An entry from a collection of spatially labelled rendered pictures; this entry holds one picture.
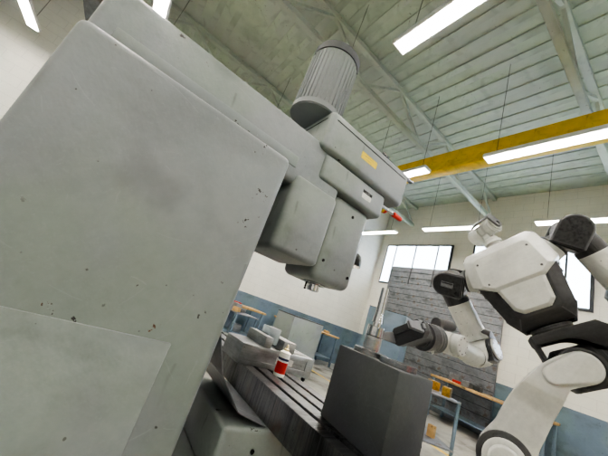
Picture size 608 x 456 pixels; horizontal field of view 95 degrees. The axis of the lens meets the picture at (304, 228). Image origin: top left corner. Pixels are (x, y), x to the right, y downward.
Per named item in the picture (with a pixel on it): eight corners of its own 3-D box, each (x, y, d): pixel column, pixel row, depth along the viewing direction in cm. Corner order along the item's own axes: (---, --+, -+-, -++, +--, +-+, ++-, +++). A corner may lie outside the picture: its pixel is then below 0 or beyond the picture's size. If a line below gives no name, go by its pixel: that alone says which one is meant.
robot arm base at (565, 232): (563, 261, 103) (533, 241, 109) (593, 236, 100) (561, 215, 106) (575, 259, 91) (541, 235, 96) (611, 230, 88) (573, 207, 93)
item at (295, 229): (280, 264, 112) (300, 206, 119) (316, 268, 92) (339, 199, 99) (238, 245, 103) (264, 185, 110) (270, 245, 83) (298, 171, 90)
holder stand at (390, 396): (353, 421, 80) (371, 349, 85) (417, 472, 60) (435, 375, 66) (319, 414, 75) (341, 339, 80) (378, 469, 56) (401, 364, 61)
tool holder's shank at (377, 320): (368, 323, 80) (378, 286, 83) (375, 327, 81) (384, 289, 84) (376, 326, 77) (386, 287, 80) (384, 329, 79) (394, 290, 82)
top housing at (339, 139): (357, 213, 140) (365, 185, 144) (402, 208, 118) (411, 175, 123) (282, 163, 116) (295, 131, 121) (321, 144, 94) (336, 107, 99)
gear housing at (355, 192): (339, 223, 131) (345, 204, 134) (380, 219, 111) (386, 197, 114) (282, 188, 115) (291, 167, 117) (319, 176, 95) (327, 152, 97)
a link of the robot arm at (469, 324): (472, 356, 116) (447, 304, 122) (507, 352, 108) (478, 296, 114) (464, 367, 108) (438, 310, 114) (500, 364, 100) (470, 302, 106)
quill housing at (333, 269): (315, 287, 119) (337, 220, 128) (349, 294, 102) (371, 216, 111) (280, 271, 110) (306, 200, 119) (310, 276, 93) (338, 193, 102)
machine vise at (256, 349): (289, 365, 127) (298, 340, 130) (309, 377, 115) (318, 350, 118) (221, 349, 109) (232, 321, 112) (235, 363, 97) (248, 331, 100)
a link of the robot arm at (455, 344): (416, 347, 93) (436, 351, 99) (447, 358, 84) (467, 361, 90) (421, 313, 96) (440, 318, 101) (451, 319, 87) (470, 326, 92)
